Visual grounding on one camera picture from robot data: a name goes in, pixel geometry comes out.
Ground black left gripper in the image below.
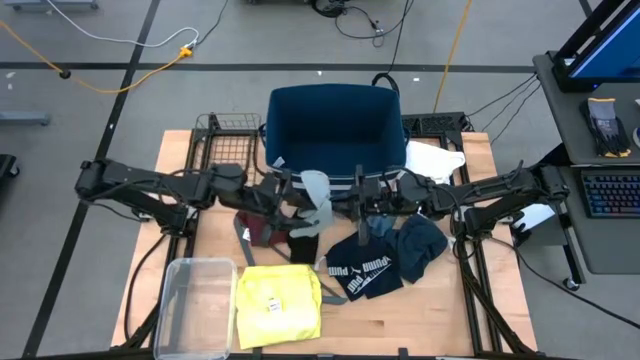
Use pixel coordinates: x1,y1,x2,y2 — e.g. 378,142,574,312
248,170,308,232

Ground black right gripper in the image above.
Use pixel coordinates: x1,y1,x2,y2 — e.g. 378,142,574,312
331,164,409,247

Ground light grey cloth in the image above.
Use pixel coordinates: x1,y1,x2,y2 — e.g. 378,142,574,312
288,169,335,239

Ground black sock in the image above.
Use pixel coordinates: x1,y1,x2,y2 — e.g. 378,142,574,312
287,232,320,265

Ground maroon cloth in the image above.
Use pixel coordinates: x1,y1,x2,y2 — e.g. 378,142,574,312
235,209,290,247

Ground navy Puma print cloth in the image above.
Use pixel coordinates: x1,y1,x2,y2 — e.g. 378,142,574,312
324,232,405,303

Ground plain dark blue cloth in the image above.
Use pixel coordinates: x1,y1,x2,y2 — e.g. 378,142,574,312
384,213,450,285

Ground white towel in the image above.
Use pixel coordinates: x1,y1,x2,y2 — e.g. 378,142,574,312
403,139,467,185

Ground yellow cloth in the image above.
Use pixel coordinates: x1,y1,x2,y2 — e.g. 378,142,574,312
235,263,323,350

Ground navy white striped fabric bin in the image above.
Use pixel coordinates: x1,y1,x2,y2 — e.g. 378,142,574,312
258,83,411,197

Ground clear plastic container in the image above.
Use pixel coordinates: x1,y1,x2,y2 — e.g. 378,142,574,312
153,257,239,360

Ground grey monitor desk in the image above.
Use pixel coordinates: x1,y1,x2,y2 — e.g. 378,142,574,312
532,49,640,167

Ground grey keyboard desk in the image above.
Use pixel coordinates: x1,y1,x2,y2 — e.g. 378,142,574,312
552,164,640,276

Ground backlit black keyboard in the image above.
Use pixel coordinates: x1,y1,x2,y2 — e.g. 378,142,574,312
579,169,640,219

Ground grey black work gloves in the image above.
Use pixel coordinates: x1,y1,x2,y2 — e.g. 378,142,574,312
579,97,632,159

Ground grey furniture foot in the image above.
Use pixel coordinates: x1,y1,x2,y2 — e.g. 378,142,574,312
0,110,51,127

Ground black caster wheel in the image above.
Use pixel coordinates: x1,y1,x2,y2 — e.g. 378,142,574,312
0,153,21,179

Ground computer monitor with stand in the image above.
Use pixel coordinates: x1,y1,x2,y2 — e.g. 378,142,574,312
552,0,640,94

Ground wire mesh basket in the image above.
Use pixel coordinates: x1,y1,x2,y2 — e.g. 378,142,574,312
183,112,264,187

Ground black aluminium table frame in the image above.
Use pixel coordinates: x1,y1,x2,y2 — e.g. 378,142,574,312
119,112,539,360

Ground black cable loop behind bin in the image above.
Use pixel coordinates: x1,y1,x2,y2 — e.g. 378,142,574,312
371,72,401,96

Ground yellow extension cable with plug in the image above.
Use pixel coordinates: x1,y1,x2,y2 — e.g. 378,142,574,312
0,19,195,95

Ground yellow hanging cable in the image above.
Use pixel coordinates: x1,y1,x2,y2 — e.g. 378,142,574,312
432,0,474,114

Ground black coiled floor cable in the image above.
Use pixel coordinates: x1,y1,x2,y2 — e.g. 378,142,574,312
310,0,351,19

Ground white floor cable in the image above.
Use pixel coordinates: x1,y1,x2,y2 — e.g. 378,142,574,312
44,0,201,50

